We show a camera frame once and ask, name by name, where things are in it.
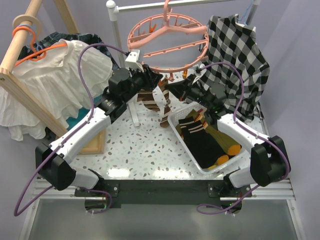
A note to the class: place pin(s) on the olive orange sock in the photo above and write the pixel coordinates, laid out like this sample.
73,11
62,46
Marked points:
228,144

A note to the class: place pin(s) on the white plastic basket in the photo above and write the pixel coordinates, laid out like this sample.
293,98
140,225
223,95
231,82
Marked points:
239,160

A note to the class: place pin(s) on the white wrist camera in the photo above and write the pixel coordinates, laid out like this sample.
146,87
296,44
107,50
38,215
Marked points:
200,71
134,60

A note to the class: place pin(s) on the pink round clip hanger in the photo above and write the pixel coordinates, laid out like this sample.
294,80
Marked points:
175,41

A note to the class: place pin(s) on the white metal clothes rail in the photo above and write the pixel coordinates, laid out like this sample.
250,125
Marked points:
117,27

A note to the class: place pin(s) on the brown striped sock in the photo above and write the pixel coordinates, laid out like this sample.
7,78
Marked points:
147,99
167,110

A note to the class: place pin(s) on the blue clothes hanger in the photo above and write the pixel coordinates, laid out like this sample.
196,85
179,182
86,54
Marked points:
244,17

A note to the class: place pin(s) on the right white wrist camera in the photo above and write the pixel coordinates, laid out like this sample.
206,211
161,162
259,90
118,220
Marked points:
200,71

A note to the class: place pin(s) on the black white checkered shirt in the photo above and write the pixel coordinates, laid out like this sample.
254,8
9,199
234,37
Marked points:
236,62

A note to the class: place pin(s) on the white blouse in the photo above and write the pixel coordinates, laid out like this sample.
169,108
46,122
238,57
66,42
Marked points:
62,82

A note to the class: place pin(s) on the dark patterned garment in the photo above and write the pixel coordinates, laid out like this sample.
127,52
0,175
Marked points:
88,38

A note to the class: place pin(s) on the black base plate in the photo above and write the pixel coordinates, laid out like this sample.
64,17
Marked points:
162,192

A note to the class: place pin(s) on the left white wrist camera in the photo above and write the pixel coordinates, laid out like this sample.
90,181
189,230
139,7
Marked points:
134,60

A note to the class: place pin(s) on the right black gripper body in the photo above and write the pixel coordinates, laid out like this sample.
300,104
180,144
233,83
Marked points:
191,90

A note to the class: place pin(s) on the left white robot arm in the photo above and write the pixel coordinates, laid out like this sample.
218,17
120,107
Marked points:
53,160

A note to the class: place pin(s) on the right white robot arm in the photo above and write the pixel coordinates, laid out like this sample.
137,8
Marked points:
268,156

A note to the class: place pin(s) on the orange clothes hanger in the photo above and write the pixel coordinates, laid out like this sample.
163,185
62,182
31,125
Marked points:
37,54

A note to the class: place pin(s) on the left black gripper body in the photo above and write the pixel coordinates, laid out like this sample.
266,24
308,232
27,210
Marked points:
146,80

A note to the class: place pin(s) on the black striped sock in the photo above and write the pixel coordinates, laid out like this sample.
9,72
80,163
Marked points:
204,148

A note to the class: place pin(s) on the teal cloth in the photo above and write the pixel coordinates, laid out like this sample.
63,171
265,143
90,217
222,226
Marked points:
72,121

